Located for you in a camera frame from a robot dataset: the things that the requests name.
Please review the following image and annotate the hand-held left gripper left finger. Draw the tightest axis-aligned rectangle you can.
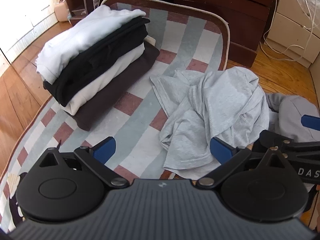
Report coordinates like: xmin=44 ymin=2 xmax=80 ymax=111
xmin=37 ymin=137 xmax=130 ymax=188

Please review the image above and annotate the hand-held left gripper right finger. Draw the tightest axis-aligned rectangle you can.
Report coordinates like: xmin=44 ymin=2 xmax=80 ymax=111
xmin=196 ymin=137 xmax=288 ymax=189

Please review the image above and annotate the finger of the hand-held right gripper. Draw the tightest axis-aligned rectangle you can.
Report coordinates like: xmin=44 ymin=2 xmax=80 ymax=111
xmin=301 ymin=114 xmax=320 ymax=131
xmin=252 ymin=130 xmax=320 ymax=159

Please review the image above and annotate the grey printed t-shirt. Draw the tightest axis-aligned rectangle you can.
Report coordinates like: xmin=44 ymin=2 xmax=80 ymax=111
xmin=149 ymin=67 xmax=270 ymax=179

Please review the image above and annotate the grey garment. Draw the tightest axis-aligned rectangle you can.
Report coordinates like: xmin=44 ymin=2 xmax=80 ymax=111
xmin=265 ymin=92 xmax=320 ymax=142

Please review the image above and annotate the dark brown folded garment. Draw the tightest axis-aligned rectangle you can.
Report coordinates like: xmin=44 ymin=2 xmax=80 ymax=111
xmin=74 ymin=41 xmax=160 ymax=132

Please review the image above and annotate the checked rug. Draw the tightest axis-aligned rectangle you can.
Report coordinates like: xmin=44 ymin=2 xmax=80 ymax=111
xmin=0 ymin=0 xmax=230 ymax=230

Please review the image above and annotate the white cabinet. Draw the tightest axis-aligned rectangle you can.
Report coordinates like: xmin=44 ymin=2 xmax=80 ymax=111
xmin=262 ymin=0 xmax=320 ymax=68

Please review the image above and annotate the white folded garment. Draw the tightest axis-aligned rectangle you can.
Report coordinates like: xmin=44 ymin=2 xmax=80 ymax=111
xmin=36 ymin=5 xmax=147 ymax=84

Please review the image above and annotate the dark wooden drawer chest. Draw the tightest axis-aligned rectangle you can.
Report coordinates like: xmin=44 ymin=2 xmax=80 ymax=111
xmin=172 ymin=0 xmax=283 ymax=68

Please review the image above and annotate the pink case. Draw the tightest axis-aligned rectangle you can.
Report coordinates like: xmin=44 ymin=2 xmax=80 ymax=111
xmin=54 ymin=1 xmax=69 ymax=22

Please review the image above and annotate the white drawer wardrobe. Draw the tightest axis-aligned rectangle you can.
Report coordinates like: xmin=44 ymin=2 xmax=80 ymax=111
xmin=0 ymin=0 xmax=63 ymax=63

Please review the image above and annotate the white cable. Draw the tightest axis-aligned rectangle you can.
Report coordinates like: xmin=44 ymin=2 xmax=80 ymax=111
xmin=260 ymin=0 xmax=320 ymax=62

